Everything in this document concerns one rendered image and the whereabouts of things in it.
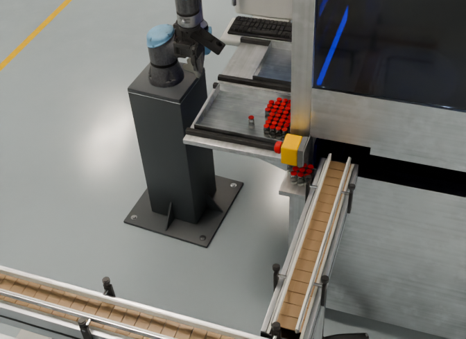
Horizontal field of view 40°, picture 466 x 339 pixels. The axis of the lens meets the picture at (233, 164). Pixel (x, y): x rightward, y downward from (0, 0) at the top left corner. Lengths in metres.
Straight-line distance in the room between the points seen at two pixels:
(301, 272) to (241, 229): 1.35
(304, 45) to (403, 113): 0.36
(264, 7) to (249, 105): 0.77
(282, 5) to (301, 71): 1.14
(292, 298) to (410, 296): 0.90
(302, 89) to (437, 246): 0.76
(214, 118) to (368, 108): 0.65
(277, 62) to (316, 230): 0.94
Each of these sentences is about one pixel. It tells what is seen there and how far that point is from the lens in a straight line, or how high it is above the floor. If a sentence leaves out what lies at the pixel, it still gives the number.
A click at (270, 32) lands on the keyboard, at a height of 0.83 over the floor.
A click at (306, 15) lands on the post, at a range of 1.83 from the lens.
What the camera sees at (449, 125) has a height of 1.16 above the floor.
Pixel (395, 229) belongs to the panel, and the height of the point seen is 0.66.
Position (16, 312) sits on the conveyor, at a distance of 1.87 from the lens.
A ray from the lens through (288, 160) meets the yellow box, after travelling 2.05.
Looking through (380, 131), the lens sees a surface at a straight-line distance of 2.01.
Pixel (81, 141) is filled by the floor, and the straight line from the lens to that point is 3.77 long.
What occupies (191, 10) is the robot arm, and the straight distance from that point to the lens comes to 2.07.
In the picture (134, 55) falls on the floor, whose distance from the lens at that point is 4.39.
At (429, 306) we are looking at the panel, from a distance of 2.62.
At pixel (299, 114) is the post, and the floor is 1.10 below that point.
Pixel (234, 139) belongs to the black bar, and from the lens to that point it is 2.25.
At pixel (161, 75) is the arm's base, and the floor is 0.84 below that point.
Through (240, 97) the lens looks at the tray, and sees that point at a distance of 2.47.
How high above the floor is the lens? 2.38
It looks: 43 degrees down
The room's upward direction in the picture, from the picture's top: 4 degrees counter-clockwise
